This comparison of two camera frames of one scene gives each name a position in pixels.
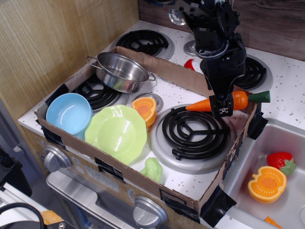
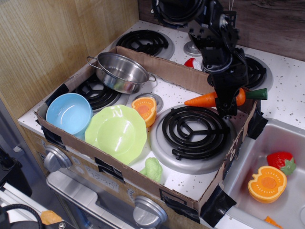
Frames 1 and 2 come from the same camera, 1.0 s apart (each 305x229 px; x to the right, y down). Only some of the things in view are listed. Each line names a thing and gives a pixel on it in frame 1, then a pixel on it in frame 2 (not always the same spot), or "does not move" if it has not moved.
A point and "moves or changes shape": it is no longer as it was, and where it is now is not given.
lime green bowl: (117, 131) does not move
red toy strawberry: (284, 161) does not move
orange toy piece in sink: (269, 220) does not move
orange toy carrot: (240, 100) moves or changes shape
